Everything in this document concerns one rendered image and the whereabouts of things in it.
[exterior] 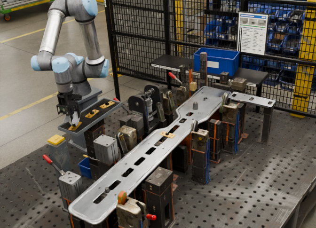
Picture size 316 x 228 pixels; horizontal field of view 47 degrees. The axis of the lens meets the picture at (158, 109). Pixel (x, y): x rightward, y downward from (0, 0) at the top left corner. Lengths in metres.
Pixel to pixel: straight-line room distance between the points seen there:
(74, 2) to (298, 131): 1.71
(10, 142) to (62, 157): 2.37
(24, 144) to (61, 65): 2.47
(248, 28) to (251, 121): 0.67
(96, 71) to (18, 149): 2.00
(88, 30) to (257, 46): 1.24
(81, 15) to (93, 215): 1.05
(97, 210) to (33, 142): 2.54
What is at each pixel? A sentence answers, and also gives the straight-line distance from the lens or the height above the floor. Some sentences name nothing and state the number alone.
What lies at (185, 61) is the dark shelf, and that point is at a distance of 2.93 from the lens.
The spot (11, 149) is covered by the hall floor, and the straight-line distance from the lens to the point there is 4.08.
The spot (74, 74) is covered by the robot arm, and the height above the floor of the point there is 1.25.
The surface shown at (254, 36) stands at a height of 1.28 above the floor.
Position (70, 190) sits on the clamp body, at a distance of 1.74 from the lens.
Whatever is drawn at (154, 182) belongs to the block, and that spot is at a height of 1.03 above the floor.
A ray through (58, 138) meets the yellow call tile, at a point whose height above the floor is 1.16.
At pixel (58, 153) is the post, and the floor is 1.10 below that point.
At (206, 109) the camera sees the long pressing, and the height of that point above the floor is 1.00.
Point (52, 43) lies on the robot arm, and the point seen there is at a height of 1.55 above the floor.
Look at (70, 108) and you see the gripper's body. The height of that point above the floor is 1.30.
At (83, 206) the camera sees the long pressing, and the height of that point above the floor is 1.00.
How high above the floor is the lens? 2.13
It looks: 29 degrees down
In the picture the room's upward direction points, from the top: 4 degrees counter-clockwise
